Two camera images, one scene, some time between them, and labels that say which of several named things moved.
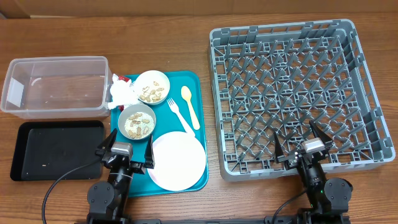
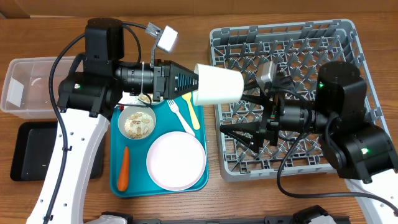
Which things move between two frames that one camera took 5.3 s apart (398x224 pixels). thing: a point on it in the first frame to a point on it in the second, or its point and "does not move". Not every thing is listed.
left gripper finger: (149, 156) to (181, 81)
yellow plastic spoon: (186, 94) does not move
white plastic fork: (175, 109) does not move
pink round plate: (180, 160) does not move
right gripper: (326, 139) to (252, 130)
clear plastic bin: (57, 87) does not move
